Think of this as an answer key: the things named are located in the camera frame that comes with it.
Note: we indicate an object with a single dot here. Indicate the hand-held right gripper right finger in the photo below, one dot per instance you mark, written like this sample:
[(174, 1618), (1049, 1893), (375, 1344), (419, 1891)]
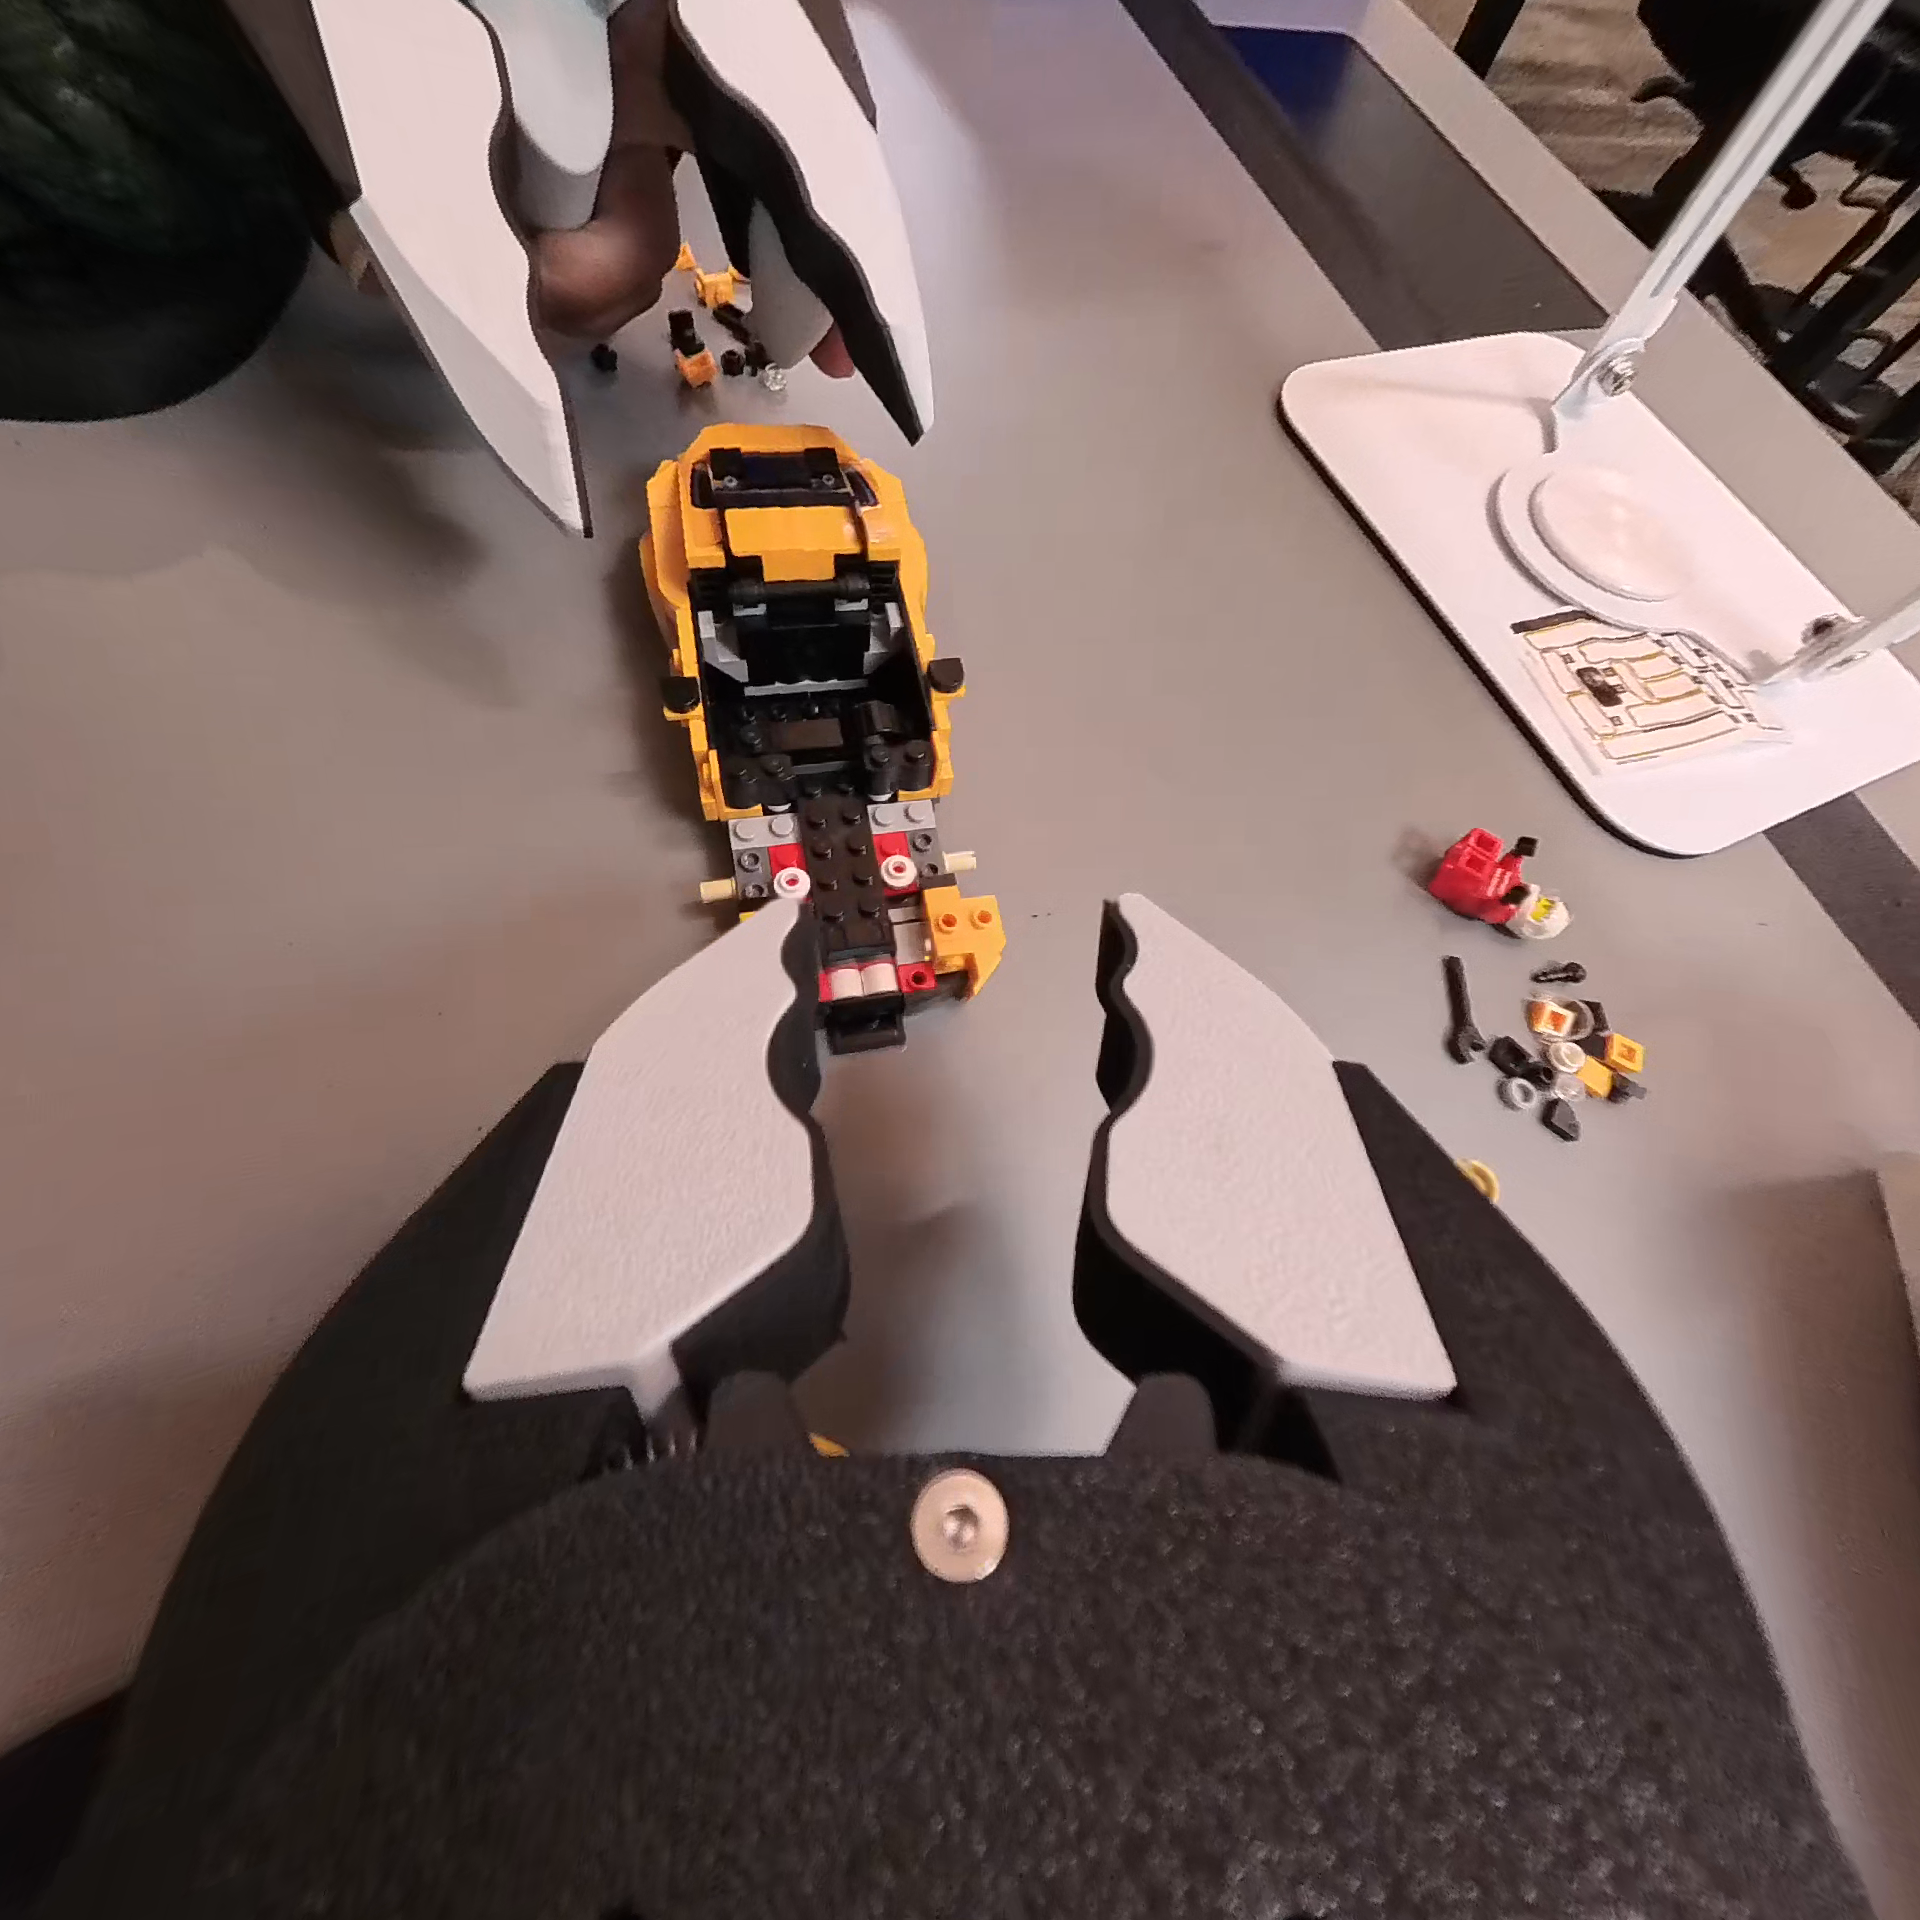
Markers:
[(1259, 1214)]

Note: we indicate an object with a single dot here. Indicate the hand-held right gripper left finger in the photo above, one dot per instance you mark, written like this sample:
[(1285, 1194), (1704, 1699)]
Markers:
[(661, 1200)]

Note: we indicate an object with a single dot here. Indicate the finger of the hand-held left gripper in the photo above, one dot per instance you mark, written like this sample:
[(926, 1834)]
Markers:
[(421, 182), (869, 225)]

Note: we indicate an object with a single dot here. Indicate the cluster of small toy parts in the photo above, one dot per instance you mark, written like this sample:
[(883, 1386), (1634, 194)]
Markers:
[(704, 338)]

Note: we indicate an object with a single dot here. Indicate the yellow toy brick car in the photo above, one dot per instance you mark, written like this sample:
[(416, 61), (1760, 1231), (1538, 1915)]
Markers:
[(797, 523)]

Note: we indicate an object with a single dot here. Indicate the person's left forearm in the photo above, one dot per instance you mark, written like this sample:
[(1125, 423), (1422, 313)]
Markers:
[(135, 194)]

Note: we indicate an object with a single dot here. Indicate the person's left hand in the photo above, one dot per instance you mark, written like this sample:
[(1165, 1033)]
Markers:
[(623, 225)]

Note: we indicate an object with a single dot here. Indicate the tan round toy piece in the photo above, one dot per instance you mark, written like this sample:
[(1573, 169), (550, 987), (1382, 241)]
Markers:
[(1481, 1177)]

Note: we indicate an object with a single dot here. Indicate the black toy wrench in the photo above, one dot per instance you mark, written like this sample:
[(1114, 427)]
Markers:
[(1464, 1014)]

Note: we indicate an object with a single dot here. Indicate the pile of small toy bricks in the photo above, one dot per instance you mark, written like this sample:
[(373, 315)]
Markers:
[(1569, 1049)]

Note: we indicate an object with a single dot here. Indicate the red toy minifigure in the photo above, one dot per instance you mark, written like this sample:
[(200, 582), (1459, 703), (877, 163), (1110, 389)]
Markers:
[(1478, 878)]

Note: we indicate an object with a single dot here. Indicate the white book stand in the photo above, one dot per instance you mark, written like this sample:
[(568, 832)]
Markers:
[(1410, 450)]

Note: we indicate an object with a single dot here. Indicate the clear sticker sheet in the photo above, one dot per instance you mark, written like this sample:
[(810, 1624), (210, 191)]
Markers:
[(1650, 690)]

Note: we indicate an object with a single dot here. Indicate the black office chair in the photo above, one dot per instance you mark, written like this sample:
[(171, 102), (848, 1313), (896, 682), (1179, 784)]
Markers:
[(1829, 135)]

